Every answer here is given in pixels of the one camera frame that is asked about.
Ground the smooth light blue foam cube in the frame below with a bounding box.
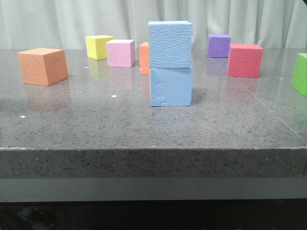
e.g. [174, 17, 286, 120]
[150, 67, 193, 106]

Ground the textured light blue foam cube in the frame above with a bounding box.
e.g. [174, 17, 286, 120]
[148, 21, 193, 69]

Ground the small orange foam cube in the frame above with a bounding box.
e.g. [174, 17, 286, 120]
[139, 42, 150, 74]

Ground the pink foam cube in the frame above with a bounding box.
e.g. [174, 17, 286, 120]
[106, 39, 135, 67]

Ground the yellow foam cube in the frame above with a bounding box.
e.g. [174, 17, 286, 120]
[85, 35, 115, 60]

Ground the purple foam cube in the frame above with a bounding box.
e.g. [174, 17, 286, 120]
[207, 34, 232, 58]

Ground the right red foam cube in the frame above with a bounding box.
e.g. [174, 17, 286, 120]
[227, 43, 263, 78]

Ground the large orange foam cube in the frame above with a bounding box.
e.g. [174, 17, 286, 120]
[17, 48, 68, 86]

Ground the green foam cube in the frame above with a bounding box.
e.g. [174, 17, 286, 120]
[292, 53, 307, 96]

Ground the grey curtain backdrop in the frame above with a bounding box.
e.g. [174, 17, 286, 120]
[0, 0, 307, 49]

